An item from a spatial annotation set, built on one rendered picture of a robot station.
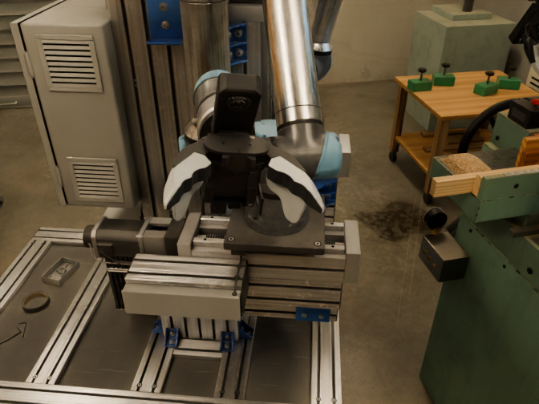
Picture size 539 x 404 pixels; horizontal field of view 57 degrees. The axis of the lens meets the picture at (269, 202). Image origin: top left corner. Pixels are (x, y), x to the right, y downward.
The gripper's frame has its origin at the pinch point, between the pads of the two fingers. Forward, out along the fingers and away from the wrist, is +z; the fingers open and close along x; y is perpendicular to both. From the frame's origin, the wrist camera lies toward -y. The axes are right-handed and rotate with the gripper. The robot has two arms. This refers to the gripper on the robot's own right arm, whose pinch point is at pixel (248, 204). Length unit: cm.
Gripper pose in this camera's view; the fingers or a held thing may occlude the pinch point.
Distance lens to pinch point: 46.7
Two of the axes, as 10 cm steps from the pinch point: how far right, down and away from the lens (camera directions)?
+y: -1.3, 8.4, 5.3
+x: -9.8, -0.3, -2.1
